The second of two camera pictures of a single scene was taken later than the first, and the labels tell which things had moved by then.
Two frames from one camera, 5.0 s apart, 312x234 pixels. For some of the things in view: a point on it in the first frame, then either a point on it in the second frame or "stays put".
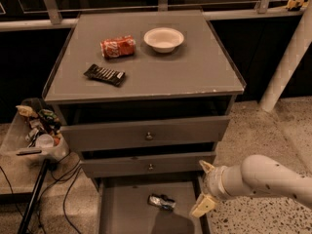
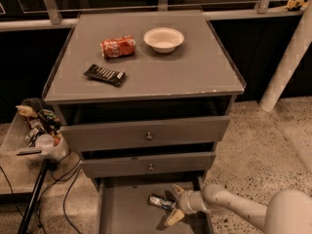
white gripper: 213,181 to 185,201
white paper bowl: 164,39 stays put
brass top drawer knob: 149,136 stays put
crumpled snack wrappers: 43,122 stays put
